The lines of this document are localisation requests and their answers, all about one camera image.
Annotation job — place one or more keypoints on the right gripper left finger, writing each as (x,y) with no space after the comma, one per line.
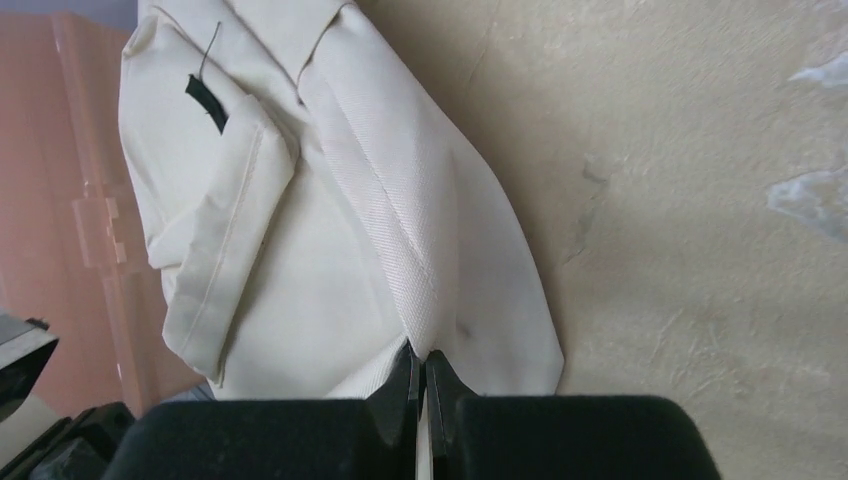
(371,438)

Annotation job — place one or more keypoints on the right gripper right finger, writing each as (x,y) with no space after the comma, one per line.
(558,437)

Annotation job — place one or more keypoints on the beige canvas backpack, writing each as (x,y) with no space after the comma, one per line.
(312,210)

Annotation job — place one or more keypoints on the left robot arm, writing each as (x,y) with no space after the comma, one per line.
(37,443)

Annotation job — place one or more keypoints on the pink plastic storage box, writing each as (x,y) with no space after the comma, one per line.
(72,246)

